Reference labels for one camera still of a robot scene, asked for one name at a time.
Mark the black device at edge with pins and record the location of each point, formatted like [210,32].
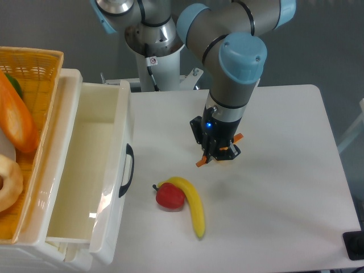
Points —
[353,241]

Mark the white drawer cabinet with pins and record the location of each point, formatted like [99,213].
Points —
[31,252]

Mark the black drawer handle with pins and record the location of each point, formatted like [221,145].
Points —
[128,170]

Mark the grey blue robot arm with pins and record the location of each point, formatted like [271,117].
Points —
[227,43]

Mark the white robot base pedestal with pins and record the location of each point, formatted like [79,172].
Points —
[163,73]

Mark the yellow banana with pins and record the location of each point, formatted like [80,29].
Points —
[194,201]

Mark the orange woven basket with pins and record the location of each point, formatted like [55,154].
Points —
[38,72]

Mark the red bell pepper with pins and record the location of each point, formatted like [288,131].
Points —
[169,196]

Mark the white open upper drawer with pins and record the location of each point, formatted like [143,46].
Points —
[87,214]

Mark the green vegetable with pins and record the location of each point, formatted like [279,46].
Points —
[15,84]

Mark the beige bagel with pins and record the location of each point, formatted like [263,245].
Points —
[12,178]

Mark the orange baguette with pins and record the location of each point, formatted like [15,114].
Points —
[17,122]

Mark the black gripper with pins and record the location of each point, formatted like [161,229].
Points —
[214,127]

